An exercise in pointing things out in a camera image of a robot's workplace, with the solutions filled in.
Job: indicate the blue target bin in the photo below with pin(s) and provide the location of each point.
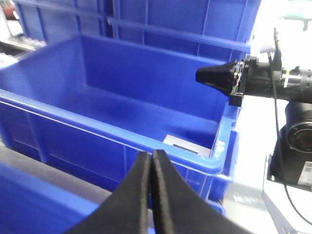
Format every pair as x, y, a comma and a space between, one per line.
87, 105

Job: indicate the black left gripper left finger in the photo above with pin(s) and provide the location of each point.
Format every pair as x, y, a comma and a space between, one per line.
125, 211

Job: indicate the large blue plastic bin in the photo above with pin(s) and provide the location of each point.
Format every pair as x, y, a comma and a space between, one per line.
220, 30

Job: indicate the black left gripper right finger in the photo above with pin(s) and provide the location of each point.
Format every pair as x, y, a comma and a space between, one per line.
177, 209

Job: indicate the gray square hollow base block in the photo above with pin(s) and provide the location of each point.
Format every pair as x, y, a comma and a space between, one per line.
187, 145

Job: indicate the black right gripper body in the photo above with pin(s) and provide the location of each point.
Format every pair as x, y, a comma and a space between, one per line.
241, 71

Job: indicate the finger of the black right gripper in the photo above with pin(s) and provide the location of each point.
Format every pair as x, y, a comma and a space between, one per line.
219, 77

